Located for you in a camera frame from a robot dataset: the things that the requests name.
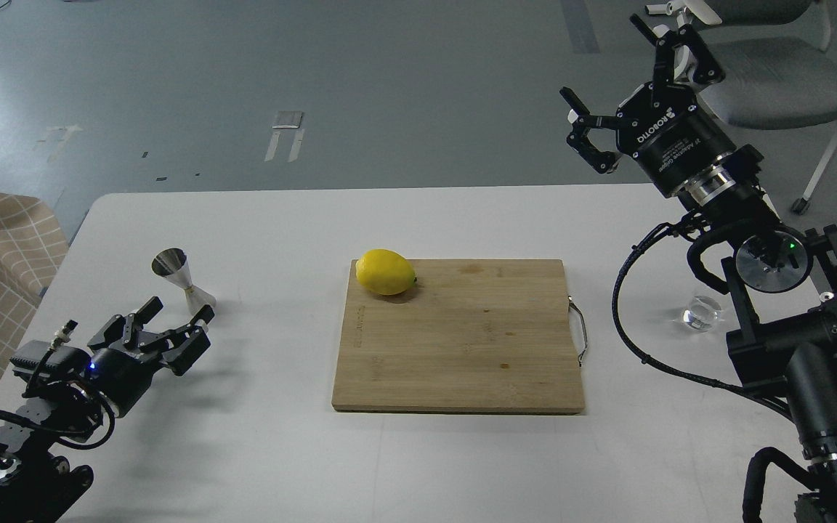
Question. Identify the wooden cutting board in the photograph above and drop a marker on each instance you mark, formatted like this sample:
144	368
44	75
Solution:
473	336

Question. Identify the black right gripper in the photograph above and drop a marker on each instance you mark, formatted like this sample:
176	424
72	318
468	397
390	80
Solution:
666	133

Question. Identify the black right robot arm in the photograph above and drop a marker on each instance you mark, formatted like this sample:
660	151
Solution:
782	282

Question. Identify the clear glass measuring cup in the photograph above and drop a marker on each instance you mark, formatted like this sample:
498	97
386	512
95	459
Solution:
701	314

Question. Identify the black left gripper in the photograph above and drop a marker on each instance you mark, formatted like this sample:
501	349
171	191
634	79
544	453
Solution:
125	357

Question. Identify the steel double jigger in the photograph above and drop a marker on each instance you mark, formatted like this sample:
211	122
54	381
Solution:
171	264

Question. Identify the grey office chair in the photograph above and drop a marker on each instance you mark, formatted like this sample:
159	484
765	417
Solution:
771	83

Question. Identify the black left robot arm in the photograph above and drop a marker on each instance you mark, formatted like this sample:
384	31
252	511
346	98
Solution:
74	397

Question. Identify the yellow lemon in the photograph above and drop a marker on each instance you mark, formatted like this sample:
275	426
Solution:
384	272

